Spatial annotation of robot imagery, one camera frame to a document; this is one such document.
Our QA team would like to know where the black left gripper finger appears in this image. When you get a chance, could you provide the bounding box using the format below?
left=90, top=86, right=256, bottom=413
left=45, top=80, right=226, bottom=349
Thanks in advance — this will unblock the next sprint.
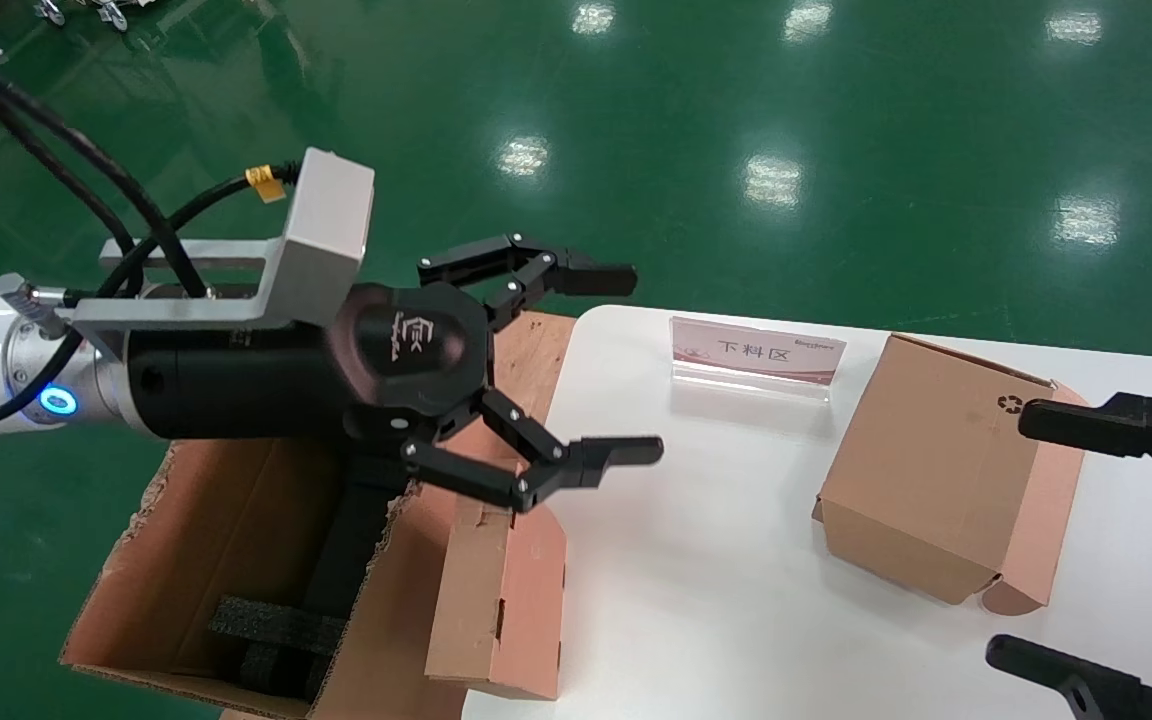
left=401, top=388, right=665, bottom=514
left=417, top=234, right=638, bottom=333

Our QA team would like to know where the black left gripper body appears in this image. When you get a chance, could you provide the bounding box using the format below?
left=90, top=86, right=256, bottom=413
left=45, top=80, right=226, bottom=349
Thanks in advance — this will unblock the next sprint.
left=124, top=282, right=493, bottom=446

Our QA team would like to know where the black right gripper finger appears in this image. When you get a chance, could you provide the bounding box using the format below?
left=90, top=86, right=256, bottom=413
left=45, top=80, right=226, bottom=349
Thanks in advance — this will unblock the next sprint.
left=1018, top=392, right=1152, bottom=511
left=985, top=634, right=1152, bottom=720

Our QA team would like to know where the narrow small cardboard box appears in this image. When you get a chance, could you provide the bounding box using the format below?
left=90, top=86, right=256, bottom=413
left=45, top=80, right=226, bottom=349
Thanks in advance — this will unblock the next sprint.
left=424, top=490, right=569, bottom=701

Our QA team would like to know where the big open cardboard box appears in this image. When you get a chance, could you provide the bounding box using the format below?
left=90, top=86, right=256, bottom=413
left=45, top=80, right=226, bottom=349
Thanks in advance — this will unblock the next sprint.
left=61, top=330, right=542, bottom=720

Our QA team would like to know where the cardboard box with recycling mark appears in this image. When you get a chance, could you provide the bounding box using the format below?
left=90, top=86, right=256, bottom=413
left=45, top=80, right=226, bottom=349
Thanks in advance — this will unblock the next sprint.
left=813, top=333, right=1089, bottom=616

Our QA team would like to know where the clear acrylic sign stand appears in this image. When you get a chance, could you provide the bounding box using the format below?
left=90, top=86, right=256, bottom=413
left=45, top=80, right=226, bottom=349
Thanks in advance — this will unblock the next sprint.
left=669, top=316, right=847, bottom=403

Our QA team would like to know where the long black foam insert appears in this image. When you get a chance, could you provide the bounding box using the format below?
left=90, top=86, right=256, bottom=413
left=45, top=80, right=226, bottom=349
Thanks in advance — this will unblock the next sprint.
left=304, top=440, right=409, bottom=623

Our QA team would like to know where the short black foam bar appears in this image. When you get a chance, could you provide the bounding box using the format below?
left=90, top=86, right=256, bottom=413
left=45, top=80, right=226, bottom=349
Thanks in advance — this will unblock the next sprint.
left=208, top=595, right=347, bottom=701

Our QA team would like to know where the black cable with yellow tag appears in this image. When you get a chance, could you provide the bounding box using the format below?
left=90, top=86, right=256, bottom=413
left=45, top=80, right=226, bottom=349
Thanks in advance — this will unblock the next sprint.
left=0, top=60, right=302, bottom=301

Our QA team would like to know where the thin black cable silver plug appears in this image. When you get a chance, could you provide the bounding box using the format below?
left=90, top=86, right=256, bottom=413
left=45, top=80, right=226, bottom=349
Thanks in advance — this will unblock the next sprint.
left=0, top=272, right=87, bottom=436

